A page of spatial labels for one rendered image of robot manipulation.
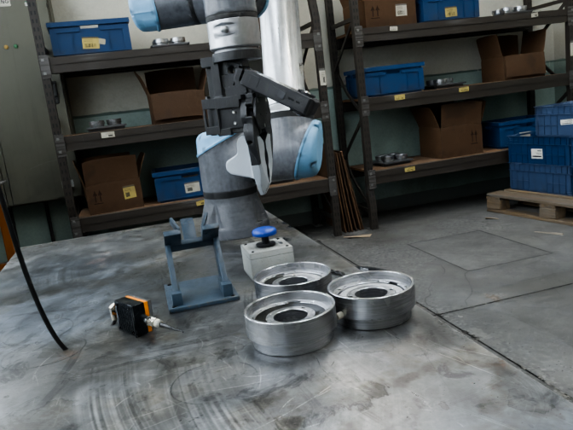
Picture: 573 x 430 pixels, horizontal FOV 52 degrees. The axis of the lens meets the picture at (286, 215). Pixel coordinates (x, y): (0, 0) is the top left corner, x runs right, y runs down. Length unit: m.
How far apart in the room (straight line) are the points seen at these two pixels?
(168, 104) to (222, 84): 3.28
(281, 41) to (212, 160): 0.28
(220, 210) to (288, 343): 0.62
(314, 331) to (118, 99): 4.15
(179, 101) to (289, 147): 3.02
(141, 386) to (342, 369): 0.21
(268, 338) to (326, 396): 0.11
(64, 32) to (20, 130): 0.76
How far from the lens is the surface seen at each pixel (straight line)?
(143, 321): 0.77
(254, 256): 0.91
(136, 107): 4.70
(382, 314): 0.68
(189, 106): 4.17
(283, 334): 0.63
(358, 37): 4.45
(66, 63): 4.12
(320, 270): 0.83
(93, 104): 4.70
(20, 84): 4.50
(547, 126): 4.68
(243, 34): 0.86
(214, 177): 1.22
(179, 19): 1.00
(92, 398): 0.65
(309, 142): 1.17
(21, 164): 4.51
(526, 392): 0.57
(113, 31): 4.24
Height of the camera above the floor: 1.07
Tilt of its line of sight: 11 degrees down
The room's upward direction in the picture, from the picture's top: 7 degrees counter-clockwise
